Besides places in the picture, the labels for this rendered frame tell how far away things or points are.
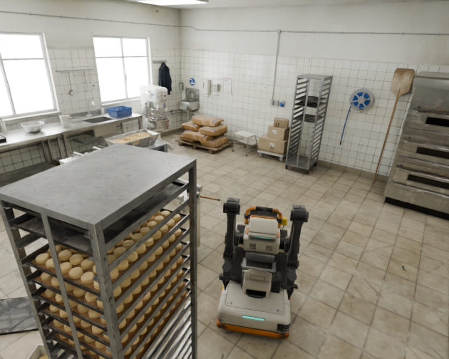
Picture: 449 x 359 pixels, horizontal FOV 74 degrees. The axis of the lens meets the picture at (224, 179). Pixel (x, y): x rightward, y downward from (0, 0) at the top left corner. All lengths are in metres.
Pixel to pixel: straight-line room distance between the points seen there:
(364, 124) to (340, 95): 0.72
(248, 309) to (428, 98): 3.79
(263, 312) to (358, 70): 4.73
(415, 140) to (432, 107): 0.49
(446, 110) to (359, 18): 2.24
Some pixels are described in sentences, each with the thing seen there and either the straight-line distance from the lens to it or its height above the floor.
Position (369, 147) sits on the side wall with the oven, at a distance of 6.39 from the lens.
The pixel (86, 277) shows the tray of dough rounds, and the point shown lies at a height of 1.51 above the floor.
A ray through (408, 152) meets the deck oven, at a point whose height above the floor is 0.92.
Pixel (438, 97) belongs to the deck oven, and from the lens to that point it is 5.12.
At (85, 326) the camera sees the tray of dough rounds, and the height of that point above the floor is 1.23.
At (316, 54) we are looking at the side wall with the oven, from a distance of 6.45.
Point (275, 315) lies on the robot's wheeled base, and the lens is 2.76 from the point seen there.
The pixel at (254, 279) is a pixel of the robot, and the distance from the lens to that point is 2.55.
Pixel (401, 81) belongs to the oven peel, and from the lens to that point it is 6.09.
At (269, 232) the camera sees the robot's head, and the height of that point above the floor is 1.10.
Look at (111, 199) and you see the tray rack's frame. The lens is 1.12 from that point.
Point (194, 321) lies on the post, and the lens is 2.08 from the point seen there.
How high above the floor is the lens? 2.34
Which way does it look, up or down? 25 degrees down
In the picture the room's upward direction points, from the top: 2 degrees clockwise
